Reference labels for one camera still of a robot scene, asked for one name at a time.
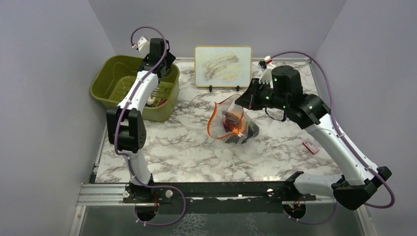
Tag purple cable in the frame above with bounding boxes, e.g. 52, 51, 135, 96
264, 51, 396, 226
113, 26, 187, 227

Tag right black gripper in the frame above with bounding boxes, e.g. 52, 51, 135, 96
235, 78, 289, 111

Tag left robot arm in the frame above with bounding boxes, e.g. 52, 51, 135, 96
106, 38, 175, 202

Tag clear zip bag orange zipper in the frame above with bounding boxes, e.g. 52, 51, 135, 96
207, 94, 260, 145

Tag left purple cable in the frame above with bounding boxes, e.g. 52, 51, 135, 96
113, 26, 187, 227

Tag small red white card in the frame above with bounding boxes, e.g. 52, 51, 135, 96
302, 139, 320, 154

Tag olive green plastic bin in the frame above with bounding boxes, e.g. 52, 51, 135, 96
90, 55, 180, 122

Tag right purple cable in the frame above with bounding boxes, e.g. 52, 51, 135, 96
264, 51, 396, 226

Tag framed painting on stand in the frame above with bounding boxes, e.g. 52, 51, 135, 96
194, 45, 252, 90

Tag small magenta toy piece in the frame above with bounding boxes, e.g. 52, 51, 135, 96
158, 99, 167, 107

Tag white toy mushroom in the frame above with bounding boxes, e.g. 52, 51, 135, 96
146, 96, 156, 106

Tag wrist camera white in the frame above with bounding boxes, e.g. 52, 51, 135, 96
135, 36, 150, 55
258, 56, 277, 85

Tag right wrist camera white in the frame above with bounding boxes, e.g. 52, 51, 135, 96
258, 56, 277, 85

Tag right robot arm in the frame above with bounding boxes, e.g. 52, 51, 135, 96
235, 65, 392, 210

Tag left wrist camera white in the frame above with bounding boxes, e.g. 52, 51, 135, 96
135, 36, 150, 55

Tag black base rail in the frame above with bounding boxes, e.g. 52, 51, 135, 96
122, 181, 316, 214

